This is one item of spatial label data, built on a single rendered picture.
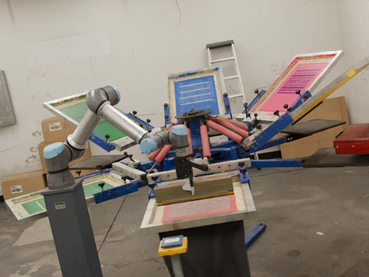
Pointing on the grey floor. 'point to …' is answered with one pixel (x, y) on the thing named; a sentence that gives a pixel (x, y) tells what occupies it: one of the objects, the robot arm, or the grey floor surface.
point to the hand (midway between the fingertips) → (194, 191)
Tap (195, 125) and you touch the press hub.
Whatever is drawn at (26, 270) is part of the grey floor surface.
